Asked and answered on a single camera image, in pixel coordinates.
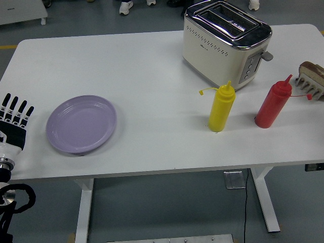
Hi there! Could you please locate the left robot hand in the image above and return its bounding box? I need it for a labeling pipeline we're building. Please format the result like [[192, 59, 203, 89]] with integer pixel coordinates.
[[0, 93, 35, 161]]

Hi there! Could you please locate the purple round plate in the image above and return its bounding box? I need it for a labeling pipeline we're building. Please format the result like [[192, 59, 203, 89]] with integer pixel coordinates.
[[45, 95, 118, 155]]

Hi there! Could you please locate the cream and chrome toaster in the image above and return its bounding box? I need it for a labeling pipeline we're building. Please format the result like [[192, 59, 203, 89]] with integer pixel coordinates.
[[182, 1, 274, 92]]

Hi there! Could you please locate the bread slice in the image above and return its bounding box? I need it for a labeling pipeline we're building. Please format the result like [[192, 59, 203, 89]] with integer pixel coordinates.
[[299, 61, 324, 87]]

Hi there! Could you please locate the small silver floor plate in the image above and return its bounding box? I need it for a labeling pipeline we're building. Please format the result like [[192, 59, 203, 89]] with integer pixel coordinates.
[[223, 171, 247, 189]]

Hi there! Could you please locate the white table leg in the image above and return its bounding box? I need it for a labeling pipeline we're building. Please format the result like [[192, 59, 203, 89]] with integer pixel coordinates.
[[73, 178, 95, 243], [249, 167, 281, 233]]

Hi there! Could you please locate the white low platform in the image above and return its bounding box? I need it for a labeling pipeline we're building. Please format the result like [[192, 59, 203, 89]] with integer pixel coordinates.
[[0, 0, 48, 26]]

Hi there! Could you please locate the yellow squeeze bottle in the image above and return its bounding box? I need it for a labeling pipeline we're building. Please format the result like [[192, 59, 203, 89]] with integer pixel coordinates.
[[198, 80, 236, 133]]

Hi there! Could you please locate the red squeeze bottle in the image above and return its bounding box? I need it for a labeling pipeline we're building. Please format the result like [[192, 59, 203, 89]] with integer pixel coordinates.
[[254, 74, 312, 129]]

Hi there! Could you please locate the silver toast rack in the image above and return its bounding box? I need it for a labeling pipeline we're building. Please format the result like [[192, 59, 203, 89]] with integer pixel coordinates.
[[295, 75, 324, 102]]

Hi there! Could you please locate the black floor cable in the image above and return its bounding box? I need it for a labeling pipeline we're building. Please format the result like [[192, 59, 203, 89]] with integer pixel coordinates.
[[242, 169, 249, 243]]

